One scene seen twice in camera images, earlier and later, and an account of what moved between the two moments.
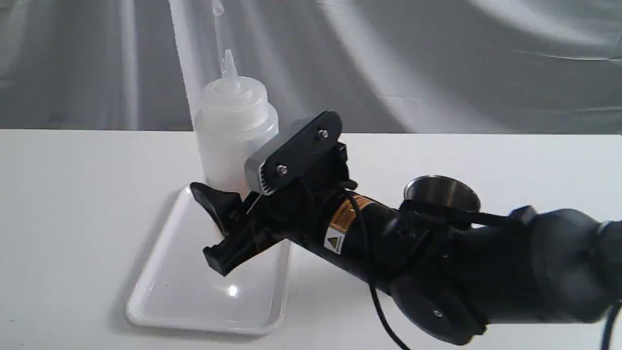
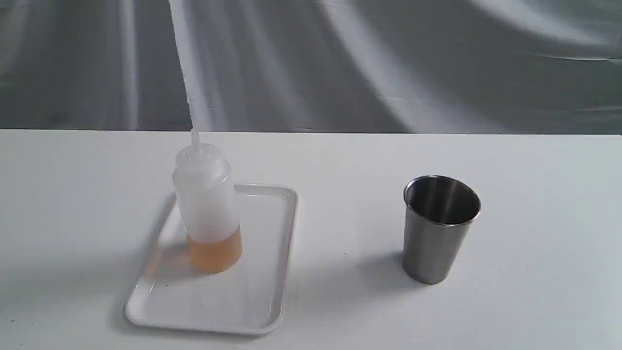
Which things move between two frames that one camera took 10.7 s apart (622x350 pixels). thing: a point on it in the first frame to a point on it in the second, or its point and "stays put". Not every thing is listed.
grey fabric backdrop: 455,67 stays put
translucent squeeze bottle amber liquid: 235,122 to 204,189
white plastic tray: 176,287 stays put
